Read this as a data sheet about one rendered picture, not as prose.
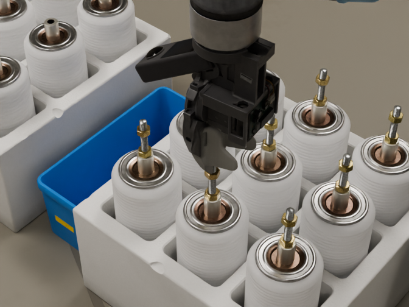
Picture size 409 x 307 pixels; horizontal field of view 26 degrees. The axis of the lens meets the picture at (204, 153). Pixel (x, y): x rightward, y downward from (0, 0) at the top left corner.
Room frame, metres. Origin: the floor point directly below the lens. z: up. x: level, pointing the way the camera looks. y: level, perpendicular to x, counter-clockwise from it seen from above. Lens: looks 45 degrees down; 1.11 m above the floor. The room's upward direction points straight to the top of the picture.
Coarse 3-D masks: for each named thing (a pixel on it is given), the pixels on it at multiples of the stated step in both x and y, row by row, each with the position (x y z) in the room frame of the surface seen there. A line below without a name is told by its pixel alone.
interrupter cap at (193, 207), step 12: (228, 192) 0.79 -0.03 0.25; (192, 204) 0.77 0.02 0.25; (228, 204) 0.77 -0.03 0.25; (192, 216) 0.75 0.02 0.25; (204, 216) 0.75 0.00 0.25; (228, 216) 0.75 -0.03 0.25; (240, 216) 0.75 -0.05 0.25; (204, 228) 0.73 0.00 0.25; (216, 228) 0.73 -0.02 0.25; (228, 228) 0.73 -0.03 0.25
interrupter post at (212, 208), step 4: (204, 196) 0.76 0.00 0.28; (220, 196) 0.76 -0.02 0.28; (204, 200) 0.76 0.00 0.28; (208, 200) 0.75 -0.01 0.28; (212, 200) 0.75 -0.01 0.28; (216, 200) 0.75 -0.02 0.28; (220, 200) 0.76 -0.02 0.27; (204, 204) 0.76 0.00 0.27; (208, 204) 0.75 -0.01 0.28; (212, 204) 0.75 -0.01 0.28; (216, 204) 0.75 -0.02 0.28; (220, 204) 0.76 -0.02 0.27; (204, 208) 0.76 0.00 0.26; (208, 208) 0.75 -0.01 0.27; (212, 208) 0.75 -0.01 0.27; (216, 208) 0.75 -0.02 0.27; (220, 208) 0.76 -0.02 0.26; (204, 212) 0.76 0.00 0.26; (208, 212) 0.75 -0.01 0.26; (212, 212) 0.75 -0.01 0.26; (216, 212) 0.75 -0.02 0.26; (220, 212) 0.76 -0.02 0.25; (208, 216) 0.75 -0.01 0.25; (212, 216) 0.75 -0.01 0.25; (216, 216) 0.75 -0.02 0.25
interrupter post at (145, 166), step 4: (152, 152) 0.84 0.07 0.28; (152, 156) 0.84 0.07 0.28; (140, 160) 0.83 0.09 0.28; (144, 160) 0.83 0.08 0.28; (148, 160) 0.83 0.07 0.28; (152, 160) 0.83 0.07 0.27; (140, 164) 0.83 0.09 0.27; (144, 164) 0.83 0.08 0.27; (148, 164) 0.83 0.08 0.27; (152, 164) 0.83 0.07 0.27; (140, 168) 0.83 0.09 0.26; (144, 168) 0.83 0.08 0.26; (148, 168) 0.83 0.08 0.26; (152, 168) 0.83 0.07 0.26; (140, 172) 0.83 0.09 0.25; (144, 172) 0.83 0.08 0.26; (148, 172) 0.83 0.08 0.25; (152, 172) 0.83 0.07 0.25
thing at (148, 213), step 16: (176, 160) 0.86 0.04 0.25; (112, 176) 0.83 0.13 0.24; (176, 176) 0.83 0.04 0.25; (128, 192) 0.80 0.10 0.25; (144, 192) 0.80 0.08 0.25; (160, 192) 0.80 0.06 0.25; (176, 192) 0.82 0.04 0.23; (128, 208) 0.80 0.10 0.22; (144, 208) 0.79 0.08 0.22; (160, 208) 0.80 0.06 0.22; (176, 208) 0.82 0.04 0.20; (128, 224) 0.80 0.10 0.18; (144, 224) 0.79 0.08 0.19; (160, 224) 0.80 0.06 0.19
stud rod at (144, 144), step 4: (140, 120) 0.84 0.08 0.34; (144, 120) 0.84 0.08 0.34; (140, 124) 0.84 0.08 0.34; (144, 124) 0.84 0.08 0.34; (140, 128) 0.84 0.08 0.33; (144, 128) 0.84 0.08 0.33; (140, 136) 0.84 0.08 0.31; (144, 140) 0.84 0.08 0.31; (144, 144) 0.84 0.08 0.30; (148, 144) 0.84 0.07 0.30; (144, 148) 0.84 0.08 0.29; (148, 148) 0.84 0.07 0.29
